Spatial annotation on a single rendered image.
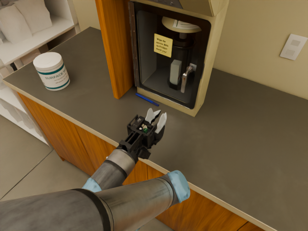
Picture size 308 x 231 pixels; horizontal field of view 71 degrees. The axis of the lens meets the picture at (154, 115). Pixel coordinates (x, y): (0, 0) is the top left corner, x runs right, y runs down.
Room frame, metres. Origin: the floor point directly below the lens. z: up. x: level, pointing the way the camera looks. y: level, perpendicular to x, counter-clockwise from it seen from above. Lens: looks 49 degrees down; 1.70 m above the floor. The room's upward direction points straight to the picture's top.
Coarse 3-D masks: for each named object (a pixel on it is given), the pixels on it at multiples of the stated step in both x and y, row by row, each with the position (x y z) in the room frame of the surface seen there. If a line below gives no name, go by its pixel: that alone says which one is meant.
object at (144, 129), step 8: (136, 120) 0.40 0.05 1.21; (144, 120) 0.40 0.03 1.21; (128, 128) 0.38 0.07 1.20; (136, 128) 0.37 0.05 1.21; (144, 128) 0.37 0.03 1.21; (152, 128) 0.37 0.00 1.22; (128, 136) 0.35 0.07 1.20; (136, 136) 0.35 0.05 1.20; (144, 136) 0.35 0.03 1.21; (152, 136) 0.38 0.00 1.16; (120, 144) 0.31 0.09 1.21; (128, 144) 0.31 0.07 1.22; (136, 144) 0.32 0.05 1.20; (144, 144) 0.35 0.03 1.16; (152, 144) 0.36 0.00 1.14; (128, 152) 0.30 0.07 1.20; (136, 152) 0.32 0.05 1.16; (136, 160) 0.29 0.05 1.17
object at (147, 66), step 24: (144, 24) 0.76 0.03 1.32; (168, 24) 0.71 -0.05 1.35; (192, 24) 0.67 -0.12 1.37; (144, 48) 0.76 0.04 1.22; (192, 48) 0.66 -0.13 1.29; (144, 72) 0.77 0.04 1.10; (168, 72) 0.70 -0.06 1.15; (192, 72) 0.65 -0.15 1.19; (168, 96) 0.70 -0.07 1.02; (192, 96) 0.64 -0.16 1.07
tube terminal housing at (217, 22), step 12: (132, 0) 0.80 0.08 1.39; (144, 0) 0.77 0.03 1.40; (228, 0) 0.72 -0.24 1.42; (180, 12) 0.70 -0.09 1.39; (192, 12) 0.68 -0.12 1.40; (216, 24) 0.66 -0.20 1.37; (216, 36) 0.69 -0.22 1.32; (216, 48) 0.72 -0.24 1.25; (204, 60) 0.65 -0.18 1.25; (204, 72) 0.65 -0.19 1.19; (204, 84) 0.68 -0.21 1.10; (156, 96) 0.75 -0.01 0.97; (204, 96) 0.72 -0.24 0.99; (180, 108) 0.68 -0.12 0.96
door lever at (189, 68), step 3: (189, 66) 0.66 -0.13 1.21; (189, 69) 0.65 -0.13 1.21; (192, 69) 0.65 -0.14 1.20; (186, 72) 0.63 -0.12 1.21; (183, 75) 0.61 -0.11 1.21; (186, 75) 0.61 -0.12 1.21; (183, 78) 0.62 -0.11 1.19; (186, 78) 0.61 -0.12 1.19; (183, 81) 0.61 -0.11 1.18; (186, 81) 0.62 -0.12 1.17; (183, 84) 0.61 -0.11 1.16; (183, 87) 0.61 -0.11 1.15; (183, 90) 0.61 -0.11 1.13
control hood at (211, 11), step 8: (184, 0) 0.62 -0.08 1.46; (192, 0) 0.60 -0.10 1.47; (200, 0) 0.58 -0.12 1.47; (208, 0) 0.56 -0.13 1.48; (216, 0) 0.61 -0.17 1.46; (184, 8) 0.66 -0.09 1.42; (192, 8) 0.63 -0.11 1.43; (200, 8) 0.61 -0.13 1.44; (208, 8) 0.59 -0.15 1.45; (216, 8) 0.62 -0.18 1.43
